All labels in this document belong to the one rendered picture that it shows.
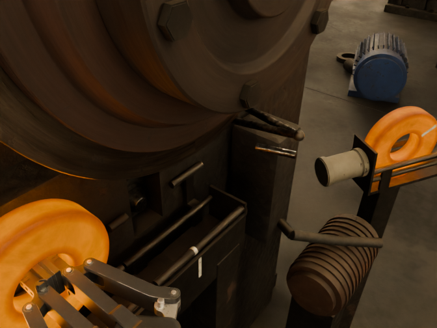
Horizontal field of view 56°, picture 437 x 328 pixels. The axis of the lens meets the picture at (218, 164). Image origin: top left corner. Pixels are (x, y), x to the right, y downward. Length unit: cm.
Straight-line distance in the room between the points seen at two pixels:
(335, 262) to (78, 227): 57
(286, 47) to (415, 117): 50
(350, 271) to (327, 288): 7
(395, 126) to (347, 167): 12
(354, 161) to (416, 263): 90
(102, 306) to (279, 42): 28
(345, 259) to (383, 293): 69
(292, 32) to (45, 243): 30
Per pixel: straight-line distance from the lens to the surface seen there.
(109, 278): 40
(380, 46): 266
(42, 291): 41
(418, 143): 93
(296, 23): 43
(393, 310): 153
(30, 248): 40
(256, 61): 38
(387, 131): 85
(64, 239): 42
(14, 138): 33
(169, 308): 38
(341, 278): 85
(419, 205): 196
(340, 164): 84
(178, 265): 58
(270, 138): 68
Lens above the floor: 116
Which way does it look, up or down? 36 degrees down
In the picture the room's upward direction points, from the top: 1 degrees clockwise
